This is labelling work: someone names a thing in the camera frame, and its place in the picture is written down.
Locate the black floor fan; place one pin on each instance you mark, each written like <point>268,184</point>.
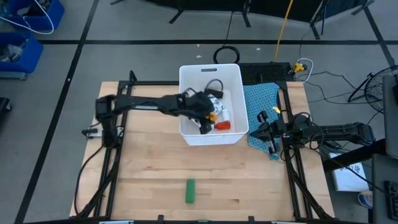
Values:
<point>377,90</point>

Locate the black keyboard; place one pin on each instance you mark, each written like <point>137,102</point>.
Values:
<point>392,202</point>

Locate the black floor object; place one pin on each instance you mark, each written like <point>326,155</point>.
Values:
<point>3,107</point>

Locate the black table clamp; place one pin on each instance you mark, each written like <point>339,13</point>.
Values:
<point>251,219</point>
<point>160,219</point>

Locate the white printed paper box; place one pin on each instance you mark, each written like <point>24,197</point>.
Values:
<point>349,180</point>

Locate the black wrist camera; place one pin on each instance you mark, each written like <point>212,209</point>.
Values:
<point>214,93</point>
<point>279,125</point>

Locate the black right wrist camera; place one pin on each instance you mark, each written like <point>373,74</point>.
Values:
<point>279,125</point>

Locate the blue storage bin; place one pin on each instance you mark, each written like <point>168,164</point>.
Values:
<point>53,15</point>
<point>31,59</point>

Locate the white blue cup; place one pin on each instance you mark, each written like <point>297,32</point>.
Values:
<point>363,200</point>

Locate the black metal table frame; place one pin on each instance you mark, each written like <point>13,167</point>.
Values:
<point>149,83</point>

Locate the grey flat panel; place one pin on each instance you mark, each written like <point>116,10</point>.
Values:
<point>391,124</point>

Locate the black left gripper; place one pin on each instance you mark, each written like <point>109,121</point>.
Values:
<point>199,104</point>

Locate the black support beam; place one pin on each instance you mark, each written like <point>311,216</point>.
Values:
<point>351,157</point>

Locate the yellow plug adapter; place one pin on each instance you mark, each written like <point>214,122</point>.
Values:
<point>299,66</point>

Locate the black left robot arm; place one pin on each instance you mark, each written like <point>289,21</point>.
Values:
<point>140,102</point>

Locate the small yellow tag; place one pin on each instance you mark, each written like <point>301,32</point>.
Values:
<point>212,117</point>
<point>276,109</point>

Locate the wide black divider panel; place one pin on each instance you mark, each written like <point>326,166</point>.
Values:
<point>273,6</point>

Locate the black floor mat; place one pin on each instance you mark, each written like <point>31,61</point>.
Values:
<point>267,72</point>

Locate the small red plastic item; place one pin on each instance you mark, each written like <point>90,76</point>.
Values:
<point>224,126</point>

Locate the dark grey desk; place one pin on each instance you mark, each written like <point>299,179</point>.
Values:
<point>379,174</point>

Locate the green bandage roll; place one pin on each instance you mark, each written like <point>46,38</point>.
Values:
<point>190,191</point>

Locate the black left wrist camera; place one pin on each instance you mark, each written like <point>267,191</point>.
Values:
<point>214,93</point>

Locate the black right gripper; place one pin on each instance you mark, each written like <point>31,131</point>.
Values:
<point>273,148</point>

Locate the white Vakly printed packet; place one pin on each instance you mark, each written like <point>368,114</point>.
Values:
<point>217,105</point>

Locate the white perforated plastic basket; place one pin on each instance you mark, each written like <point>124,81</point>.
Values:
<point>192,74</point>

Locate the blue patterned cloth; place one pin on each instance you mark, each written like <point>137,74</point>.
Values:
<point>258,99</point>

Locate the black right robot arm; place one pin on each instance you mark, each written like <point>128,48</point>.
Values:
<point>342,132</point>

